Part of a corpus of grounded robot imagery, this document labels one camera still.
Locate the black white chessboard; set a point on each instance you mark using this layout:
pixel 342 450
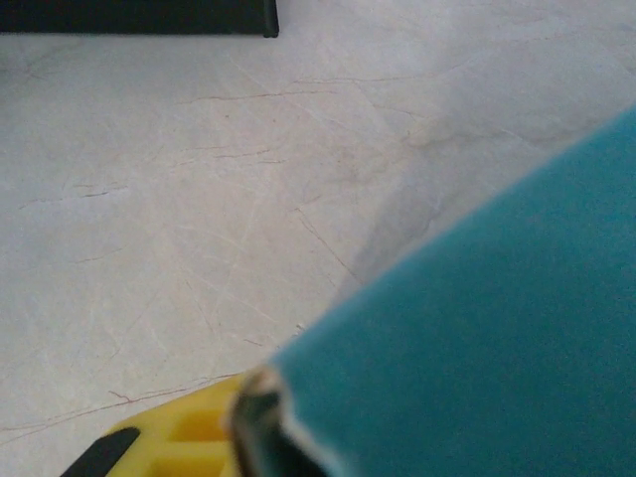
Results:
pixel 139 15

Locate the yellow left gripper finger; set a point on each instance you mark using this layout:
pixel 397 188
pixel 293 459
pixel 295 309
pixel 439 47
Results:
pixel 164 447

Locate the blue paper box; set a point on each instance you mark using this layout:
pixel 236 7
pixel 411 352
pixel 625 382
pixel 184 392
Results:
pixel 472 323

